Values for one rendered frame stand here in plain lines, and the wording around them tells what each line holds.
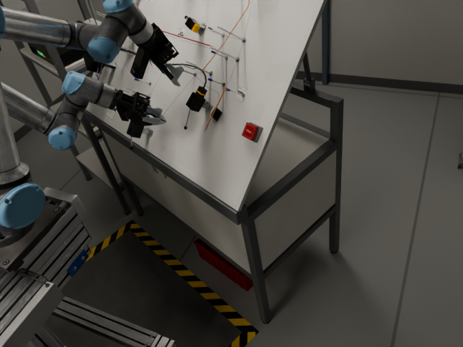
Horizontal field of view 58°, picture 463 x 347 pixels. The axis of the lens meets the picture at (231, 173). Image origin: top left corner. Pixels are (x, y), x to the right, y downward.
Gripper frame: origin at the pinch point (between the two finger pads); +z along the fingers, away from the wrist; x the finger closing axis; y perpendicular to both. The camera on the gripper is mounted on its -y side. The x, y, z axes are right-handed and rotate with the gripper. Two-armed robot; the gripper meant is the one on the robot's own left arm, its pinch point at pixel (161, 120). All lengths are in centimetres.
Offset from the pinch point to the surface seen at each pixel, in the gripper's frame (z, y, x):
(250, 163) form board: 27.0, 20.9, -12.1
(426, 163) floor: 191, -7, 45
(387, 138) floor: 185, -33, 67
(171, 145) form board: 14.0, -17.9, -0.7
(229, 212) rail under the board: 28.8, 9.8, -28.3
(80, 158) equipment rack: 15, -162, 23
